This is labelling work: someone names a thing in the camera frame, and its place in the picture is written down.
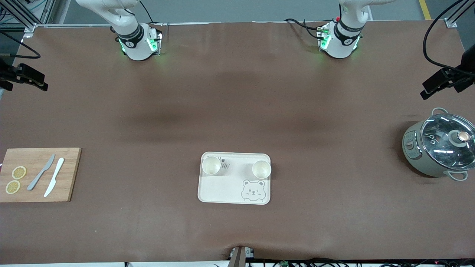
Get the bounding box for brown table cloth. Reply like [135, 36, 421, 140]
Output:
[0, 20, 475, 264]

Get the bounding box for white plastic knife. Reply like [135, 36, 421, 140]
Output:
[44, 158, 65, 198]

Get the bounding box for black right base cable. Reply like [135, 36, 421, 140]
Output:
[138, 0, 155, 25]

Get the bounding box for cream tray with bear print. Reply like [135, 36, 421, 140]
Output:
[197, 152, 271, 205]

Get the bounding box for green electric cooking pot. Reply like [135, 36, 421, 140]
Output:
[402, 108, 475, 181]

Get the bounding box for black left base cables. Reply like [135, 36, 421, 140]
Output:
[284, 18, 334, 39]

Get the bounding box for glass pot lid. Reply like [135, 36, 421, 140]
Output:
[420, 113, 475, 171]

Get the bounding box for grey plastic knife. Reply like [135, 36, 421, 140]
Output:
[27, 154, 56, 191]

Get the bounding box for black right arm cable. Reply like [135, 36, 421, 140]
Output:
[0, 32, 41, 59]

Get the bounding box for table edge clamp bracket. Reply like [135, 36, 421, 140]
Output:
[229, 246, 255, 267]

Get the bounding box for wooden cutting board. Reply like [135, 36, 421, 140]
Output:
[0, 148, 82, 203]

